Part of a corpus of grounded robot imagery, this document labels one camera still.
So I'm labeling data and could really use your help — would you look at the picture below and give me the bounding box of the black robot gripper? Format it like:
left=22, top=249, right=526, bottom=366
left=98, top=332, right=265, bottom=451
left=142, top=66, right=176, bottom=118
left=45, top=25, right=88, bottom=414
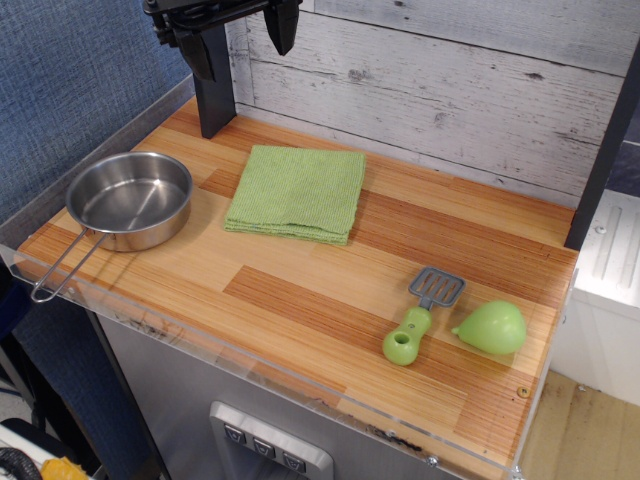
left=142, top=0, right=300, bottom=81

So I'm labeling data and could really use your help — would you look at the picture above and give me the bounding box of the green and grey toy spatula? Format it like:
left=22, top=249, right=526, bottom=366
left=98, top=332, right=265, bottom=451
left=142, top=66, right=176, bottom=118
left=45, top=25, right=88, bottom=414
left=382, top=266, right=466, bottom=366

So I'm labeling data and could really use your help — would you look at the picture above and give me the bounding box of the folded green towel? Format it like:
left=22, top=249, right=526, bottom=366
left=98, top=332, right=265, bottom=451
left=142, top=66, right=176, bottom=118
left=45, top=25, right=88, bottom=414
left=224, top=145, right=366, bottom=246

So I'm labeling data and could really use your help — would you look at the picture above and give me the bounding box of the stainless steel pan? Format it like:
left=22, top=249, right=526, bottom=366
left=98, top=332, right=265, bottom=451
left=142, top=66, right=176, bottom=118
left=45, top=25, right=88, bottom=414
left=30, top=151, right=194, bottom=304

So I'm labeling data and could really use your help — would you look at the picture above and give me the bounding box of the clear acrylic edge guard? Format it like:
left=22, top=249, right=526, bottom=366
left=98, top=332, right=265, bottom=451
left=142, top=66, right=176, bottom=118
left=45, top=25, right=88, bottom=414
left=1, top=195, right=577, bottom=479

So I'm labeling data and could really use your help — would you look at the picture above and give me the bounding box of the green toy pear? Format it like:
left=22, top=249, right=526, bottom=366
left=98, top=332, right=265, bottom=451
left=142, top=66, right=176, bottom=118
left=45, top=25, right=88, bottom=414
left=451, top=300, right=527, bottom=355

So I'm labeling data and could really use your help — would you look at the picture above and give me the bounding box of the silver button control panel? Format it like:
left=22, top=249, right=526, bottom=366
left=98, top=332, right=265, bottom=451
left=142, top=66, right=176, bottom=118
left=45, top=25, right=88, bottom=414
left=209, top=401, right=334, bottom=479

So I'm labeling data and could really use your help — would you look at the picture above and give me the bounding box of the white ribbed appliance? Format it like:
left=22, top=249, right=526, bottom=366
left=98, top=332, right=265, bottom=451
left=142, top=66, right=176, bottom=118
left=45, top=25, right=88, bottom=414
left=572, top=188, right=640, bottom=316

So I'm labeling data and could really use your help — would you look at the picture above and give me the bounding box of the yellow object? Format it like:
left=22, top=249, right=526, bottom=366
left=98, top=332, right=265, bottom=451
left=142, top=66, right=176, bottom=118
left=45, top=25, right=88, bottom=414
left=40, top=457, right=91, bottom=480

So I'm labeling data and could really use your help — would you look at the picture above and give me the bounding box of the dark grey left post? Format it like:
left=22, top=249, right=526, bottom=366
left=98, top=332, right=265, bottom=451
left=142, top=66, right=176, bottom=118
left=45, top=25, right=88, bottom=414
left=195, top=25, right=236, bottom=139

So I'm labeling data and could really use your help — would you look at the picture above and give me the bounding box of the dark grey post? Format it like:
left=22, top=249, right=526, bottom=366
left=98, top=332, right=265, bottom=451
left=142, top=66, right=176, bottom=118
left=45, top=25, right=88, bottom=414
left=195, top=25, right=236, bottom=139
left=563, top=0, right=640, bottom=251

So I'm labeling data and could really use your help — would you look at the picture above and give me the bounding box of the dark grey right post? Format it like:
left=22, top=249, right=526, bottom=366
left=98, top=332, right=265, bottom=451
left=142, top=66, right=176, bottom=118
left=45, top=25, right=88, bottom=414
left=563, top=0, right=640, bottom=251

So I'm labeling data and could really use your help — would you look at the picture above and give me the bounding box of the black braided cable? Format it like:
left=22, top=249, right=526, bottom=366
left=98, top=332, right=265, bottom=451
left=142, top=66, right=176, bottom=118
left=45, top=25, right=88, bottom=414
left=0, top=447, right=44, bottom=480

